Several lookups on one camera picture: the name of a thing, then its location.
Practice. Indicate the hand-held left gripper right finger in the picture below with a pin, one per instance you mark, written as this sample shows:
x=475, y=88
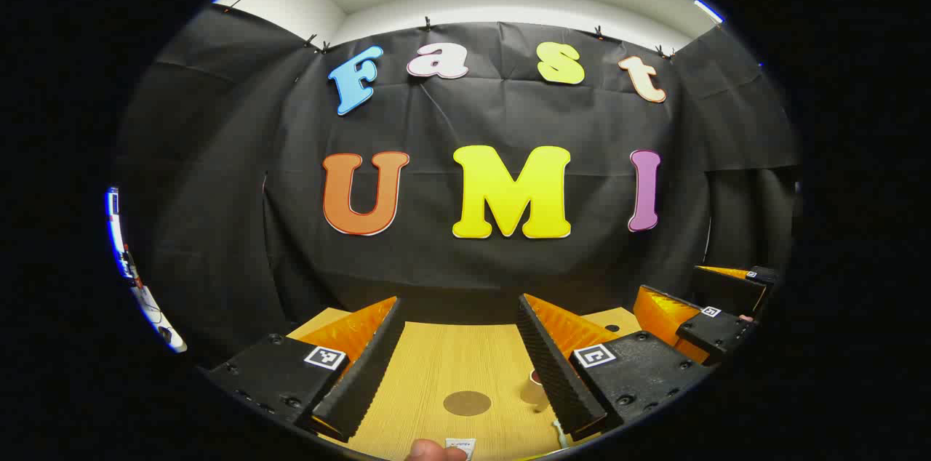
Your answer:
x=556, y=374

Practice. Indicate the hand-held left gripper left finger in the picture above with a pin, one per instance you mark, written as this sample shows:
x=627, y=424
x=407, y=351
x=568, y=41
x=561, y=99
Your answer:
x=367, y=374

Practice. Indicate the wooden desktop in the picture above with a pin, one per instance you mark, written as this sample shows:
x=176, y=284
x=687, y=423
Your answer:
x=436, y=366

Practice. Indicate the white toothpaste tube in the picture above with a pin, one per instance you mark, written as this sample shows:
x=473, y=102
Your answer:
x=460, y=445

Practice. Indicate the round brown coaster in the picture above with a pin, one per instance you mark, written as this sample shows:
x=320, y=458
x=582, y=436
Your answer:
x=467, y=403

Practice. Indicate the black backdrop cloth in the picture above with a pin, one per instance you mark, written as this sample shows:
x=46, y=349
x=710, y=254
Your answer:
x=509, y=119

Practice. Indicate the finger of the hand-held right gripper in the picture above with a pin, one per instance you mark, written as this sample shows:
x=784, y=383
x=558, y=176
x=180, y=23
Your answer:
x=727, y=291
x=716, y=334

